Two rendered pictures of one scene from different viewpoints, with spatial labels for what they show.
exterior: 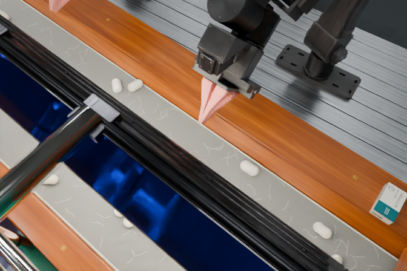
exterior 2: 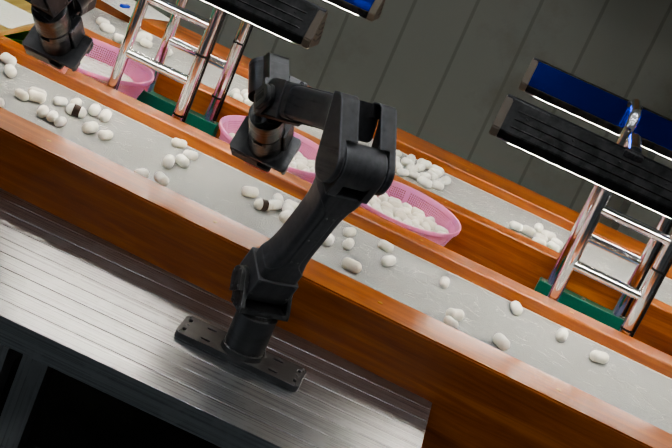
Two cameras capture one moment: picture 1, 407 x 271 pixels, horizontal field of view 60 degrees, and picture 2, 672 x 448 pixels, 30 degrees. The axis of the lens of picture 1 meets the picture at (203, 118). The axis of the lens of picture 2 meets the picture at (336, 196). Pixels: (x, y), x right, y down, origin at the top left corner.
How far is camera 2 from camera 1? 2.44 m
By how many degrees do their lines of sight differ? 99
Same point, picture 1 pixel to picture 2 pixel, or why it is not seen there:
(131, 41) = (170, 196)
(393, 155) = not seen: outside the picture
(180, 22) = (117, 281)
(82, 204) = (141, 130)
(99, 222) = (119, 120)
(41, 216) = (167, 120)
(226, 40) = not seen: outside the picture
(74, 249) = (130, 102)
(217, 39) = not seen: outside the picture
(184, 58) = (95, 168)
